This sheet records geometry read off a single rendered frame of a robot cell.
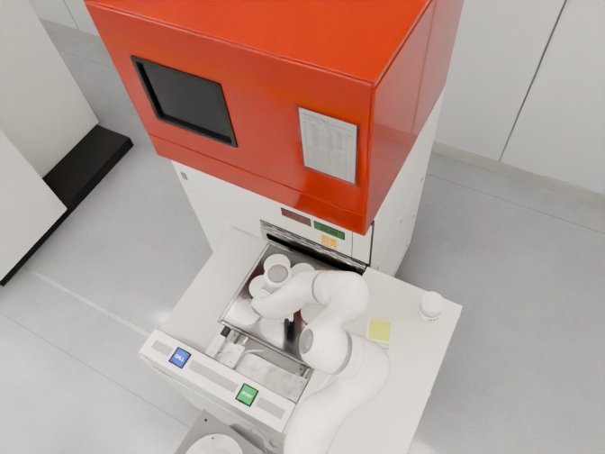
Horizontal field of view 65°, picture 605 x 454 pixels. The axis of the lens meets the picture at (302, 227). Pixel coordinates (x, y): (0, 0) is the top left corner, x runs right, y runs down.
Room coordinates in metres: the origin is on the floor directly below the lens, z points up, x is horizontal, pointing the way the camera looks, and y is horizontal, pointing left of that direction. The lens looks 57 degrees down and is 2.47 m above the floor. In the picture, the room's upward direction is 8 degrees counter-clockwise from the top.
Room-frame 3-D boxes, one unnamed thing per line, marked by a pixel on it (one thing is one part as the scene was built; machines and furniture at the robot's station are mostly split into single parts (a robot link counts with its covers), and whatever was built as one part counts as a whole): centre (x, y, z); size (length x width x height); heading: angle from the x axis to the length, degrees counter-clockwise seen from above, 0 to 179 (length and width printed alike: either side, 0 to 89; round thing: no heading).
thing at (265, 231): (0.92, -0.02, 0.89); 0.44 x 0.02 x 0.10; 56
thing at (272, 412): (0.47, 0.34, 0.89); 0.55 x 0.09 x 0.14; 56
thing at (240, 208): (1.03, 0.12, 1.02); 0.82 x 0.03 x 0.40; 56
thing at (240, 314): (0.73, 0.08, 0.90); 0.34 x 0.34 x 0.01; 56
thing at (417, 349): (0.44, -0.18, 0.89); 0.62 x 0.35 x 0.14; 146
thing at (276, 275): (0.66, 0.09, 1.17); 0.09 x 0.08 x 0.13; 137
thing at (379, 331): (0.53, -0.20, 1.00); 0.07 x 0.07 x 0.07; 71
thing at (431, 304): (0.59, -0.38, 1.01); 0.07 x 0.07 x 0.10
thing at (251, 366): (0.51, 0.22, 0.87); 0.36 x 0.08 x 0.03; 56
